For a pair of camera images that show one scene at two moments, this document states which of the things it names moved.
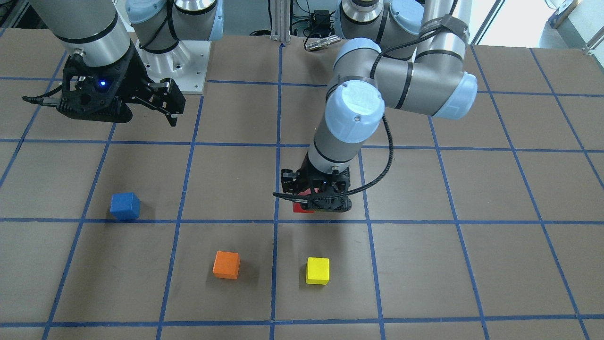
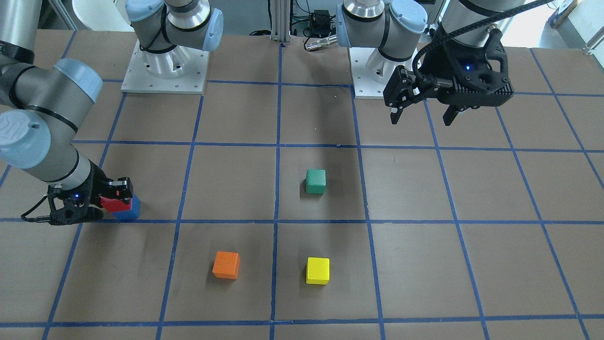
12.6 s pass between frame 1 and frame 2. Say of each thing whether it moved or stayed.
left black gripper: moved
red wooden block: moved
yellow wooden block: stayed
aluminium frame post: stayed
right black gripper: moved
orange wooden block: stayed
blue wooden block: stayed
